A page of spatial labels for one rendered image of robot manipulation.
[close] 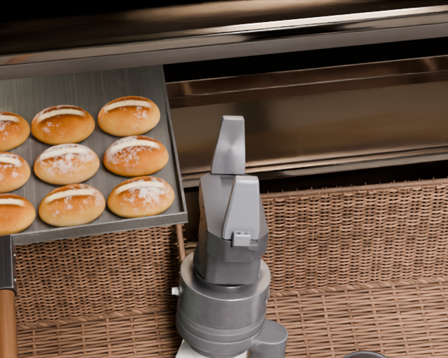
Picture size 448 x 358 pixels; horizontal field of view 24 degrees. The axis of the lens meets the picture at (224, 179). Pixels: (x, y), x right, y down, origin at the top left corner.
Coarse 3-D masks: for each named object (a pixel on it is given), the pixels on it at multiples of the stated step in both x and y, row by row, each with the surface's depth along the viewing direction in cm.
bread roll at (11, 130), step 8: (0, 112) 161; (8, 112) 162; (0, 120) 160; (8, 120) 160; (16, 120) 161; (24, 120) 162; (0, 128) 160; (8, 128) 160; (16, 128) 161; (24, 128) 162; (0, 136) 160; (8, 136) 160; (16, 136) 161; (24, 136) 162; (0, 144) 160; (8, 144) 161; (16, 144) 162
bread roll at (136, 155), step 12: (120, 144) 157; (132, 144) 157; (144, 144) 157; (156, 144) 158; (108, 156) 158; (120, 156) 157; (132, 156) 157; (144, 156) 157; (156, 156) 158; (168, 156) 160; (108, 168) 159; (120, 168) 158; (132, 168) 158; (144, 168) 158; (156, 168) 159
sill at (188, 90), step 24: (336, 48) 176; (360, 48) 176; (384, 48) 176; (408, 48) 176; (432, 48) 176; (168, 72) 173; (192, 72) 173; (216, 72) 173; (240, 72) 173; (264, 72) 173; (288, 72) 173; (312, 72) 174; (336, 72) 175; (360, 72) 176; (384, 72) 177; (408, 72) 178; (168, 96) 174
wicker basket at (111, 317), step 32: (32, 256) 200; (64, 256) 200; (96, 256) 202; (128, 256) 203; (160, 256) 204; (32, 288) 205; (64, 288) 206; (96, 288) 207; (128, 288) 209; (160, 288) 210; (32, 320) 210; (64, 320) 212; (128, 320) 212; (160, 320) 212; (64, 352) 208; (96, 352) 208; (128, 352) 208; (160, 352) 208
